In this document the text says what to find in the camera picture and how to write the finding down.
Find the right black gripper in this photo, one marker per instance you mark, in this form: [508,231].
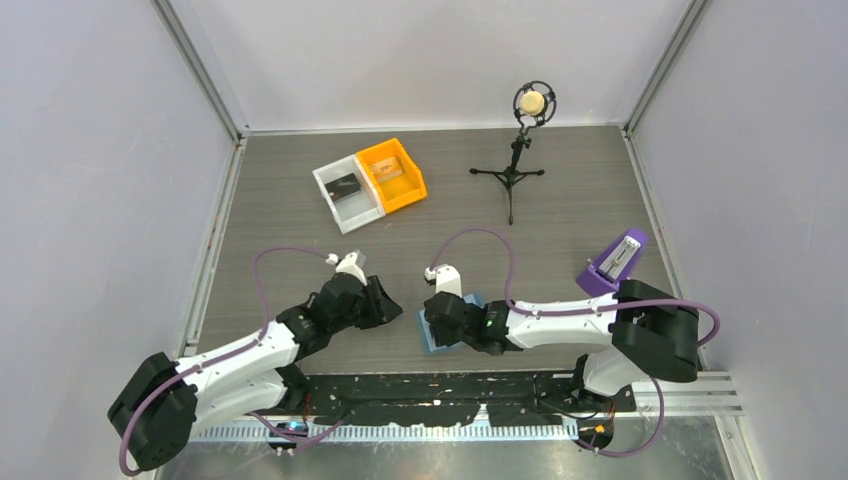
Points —
[442,337]

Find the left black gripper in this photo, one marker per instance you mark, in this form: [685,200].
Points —
[381,308]

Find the blue card holder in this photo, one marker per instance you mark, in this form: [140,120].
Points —
[428,339]

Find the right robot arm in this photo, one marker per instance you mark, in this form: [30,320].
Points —
[635,333]

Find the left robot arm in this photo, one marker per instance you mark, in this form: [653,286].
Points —
[166,402]

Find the card in orange bin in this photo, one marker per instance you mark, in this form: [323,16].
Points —
[386,169]

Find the white plastic bin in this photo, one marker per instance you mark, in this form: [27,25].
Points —
[351,196]

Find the orange plastic bin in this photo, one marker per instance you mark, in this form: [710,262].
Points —
[398,180]

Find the black tripod mic stand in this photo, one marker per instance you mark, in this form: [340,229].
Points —
[510,176]

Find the purple metronome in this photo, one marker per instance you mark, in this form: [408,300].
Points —
[614,264]

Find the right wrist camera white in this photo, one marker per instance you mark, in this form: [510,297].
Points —
[445,279]

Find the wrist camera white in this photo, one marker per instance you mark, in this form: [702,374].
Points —
[445,279]
[351,264]

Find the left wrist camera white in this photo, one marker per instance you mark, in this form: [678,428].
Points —
[351,264]

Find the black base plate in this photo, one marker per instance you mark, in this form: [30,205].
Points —
[520,398]

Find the microphone with shock mount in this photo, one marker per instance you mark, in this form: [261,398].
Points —
[534,104]

